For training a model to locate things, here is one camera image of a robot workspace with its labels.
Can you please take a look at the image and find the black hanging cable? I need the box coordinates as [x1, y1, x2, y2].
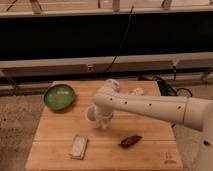
[105, 4, 136, 73]

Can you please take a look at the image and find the wooden bamboo board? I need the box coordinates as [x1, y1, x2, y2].
[26, 81, 183, 171]

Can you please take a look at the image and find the green ceramic bowl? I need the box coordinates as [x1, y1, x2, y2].
[43, 84, 76, 110]

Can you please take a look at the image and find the white rectangular sponge block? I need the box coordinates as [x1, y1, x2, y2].
[70, 135, 88, 160]

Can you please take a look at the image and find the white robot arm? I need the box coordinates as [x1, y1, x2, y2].
[93, 79, 213, 171]

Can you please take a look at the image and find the brown wrapped snack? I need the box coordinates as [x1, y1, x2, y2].
[119, 135, 142, 148]

